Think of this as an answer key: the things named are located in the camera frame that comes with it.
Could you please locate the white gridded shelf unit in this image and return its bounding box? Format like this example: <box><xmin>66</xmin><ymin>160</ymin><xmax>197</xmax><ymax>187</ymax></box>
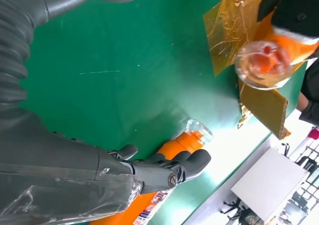
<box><xmin>277</xmin><ymin>137</ymin><xmax>319</xmax><ymax>225</ymax></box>

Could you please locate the green table mat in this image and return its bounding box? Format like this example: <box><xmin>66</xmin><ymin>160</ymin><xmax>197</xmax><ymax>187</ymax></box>
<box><xmin>20</xmin><ymin>0</ymin><xmax>307</xmax><ymax>225</ymax></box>

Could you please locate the small red object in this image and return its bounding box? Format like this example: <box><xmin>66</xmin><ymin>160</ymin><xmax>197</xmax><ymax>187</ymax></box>
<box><xmin>307</xmin><ymin>127</ymin><xmax>319</xmax><ymax>141</ymax></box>

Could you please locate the yellow film wrapped cardboard box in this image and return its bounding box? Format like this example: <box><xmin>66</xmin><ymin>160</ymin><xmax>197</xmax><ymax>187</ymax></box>
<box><xmin>203</xmin><ymin>0</ymin><xmax>307</xmax><ymax>142</ymax></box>

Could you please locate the black chair base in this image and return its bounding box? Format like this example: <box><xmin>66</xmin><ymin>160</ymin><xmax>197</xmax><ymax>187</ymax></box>
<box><xmin>220</xmin><ymin>197</ymin><xmax>265</xmax><ymax>225</ymax></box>

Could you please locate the white flat box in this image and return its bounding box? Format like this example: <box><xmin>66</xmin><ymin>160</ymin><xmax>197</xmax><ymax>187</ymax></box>
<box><xmin>230</xmin><ymin>147</ymin><xmax>310</xmax><ymax>223</ymax></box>

